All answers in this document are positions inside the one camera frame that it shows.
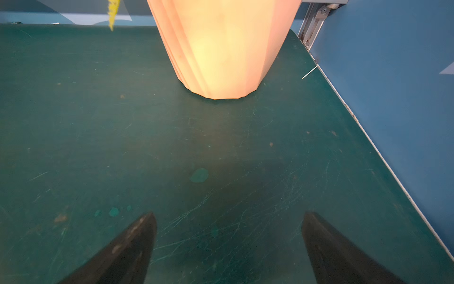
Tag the aluminium frame right floor rail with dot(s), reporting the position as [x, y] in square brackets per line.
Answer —
[316, 14]

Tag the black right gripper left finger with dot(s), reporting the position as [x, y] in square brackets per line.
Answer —
[124, 260]

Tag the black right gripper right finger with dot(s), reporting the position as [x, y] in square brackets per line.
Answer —
[337, 260]

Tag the white and green flowers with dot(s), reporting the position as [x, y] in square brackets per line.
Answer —
[113, 7]

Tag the tan ribbed flower pot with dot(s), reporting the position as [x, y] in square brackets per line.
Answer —
[223, 49]

